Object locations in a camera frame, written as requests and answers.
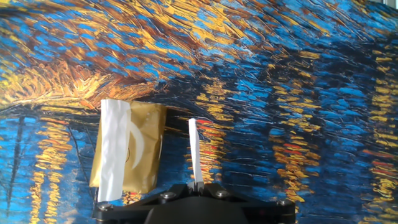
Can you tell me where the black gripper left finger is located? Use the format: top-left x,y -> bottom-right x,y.
92,183 -> 196,224

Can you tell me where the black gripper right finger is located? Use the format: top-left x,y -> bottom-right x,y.
195,182 -> 296,224

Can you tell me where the white paper napkin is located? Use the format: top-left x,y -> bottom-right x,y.
188,118 -> 205,185
97,98 -> 132,203

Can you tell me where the gold tissue pack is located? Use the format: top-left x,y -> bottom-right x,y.
89,101 -> 167,195

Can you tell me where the starry night painted tablecloth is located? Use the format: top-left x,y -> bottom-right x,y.
0,0 -> 398,224

